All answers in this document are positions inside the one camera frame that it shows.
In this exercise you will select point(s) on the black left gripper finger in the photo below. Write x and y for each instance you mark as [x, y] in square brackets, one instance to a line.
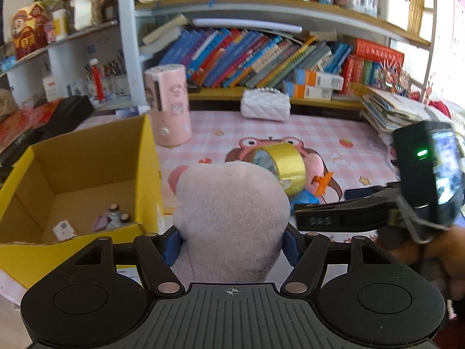
[363, 210]

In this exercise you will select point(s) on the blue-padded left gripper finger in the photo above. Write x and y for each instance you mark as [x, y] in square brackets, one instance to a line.
[157, 255]
[306, 254]

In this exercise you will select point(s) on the pink plush toy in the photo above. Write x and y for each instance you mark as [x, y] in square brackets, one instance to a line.
[232, 218]

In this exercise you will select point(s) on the gold tape roll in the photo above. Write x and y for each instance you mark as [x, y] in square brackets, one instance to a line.
[286, 164]

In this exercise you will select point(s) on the right hand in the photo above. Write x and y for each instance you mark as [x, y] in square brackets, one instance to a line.
[447, 248]

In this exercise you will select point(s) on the blue crumpled wrapper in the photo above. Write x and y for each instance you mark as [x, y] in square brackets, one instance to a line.
[305, 197]

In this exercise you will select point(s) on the stack of papers and booklets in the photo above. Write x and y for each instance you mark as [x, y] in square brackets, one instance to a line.
[387, 112]

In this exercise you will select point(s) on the pink cartoon desk mat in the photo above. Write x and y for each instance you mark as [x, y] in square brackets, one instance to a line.
[350, 150]

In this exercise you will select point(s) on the small items in box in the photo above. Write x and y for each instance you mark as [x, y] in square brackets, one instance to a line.
[112, 219]

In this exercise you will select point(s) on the yellow cardboard box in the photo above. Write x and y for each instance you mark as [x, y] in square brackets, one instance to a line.
[58, 188]

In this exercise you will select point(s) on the red thick dictionary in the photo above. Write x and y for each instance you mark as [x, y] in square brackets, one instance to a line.
[376, 52]

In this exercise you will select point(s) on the orange white box upper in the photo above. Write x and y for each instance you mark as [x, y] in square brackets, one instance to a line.
[319, 79]

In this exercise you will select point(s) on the orange white box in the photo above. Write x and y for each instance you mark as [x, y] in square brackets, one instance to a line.
[319, 79]
[298, 91]

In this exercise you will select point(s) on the orange white box lower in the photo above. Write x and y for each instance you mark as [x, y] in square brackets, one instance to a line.
[298, 91]

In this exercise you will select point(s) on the white quilted purse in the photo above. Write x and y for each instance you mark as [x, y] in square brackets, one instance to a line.
[265, 104]

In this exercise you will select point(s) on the pink cylindrical humidifier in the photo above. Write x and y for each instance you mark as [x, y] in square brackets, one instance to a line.
[166, 95]

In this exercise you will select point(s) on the black box on left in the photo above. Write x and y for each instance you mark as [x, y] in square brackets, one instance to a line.
[70, 113]

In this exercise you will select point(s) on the red tassel ornament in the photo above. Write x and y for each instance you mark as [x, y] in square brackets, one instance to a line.
[94, 64]

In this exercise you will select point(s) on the white wooden bookshelf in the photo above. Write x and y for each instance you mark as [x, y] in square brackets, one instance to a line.
[25, 77]

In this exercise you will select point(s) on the fortune god figurine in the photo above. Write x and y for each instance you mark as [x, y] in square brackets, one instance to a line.
[28, 29]

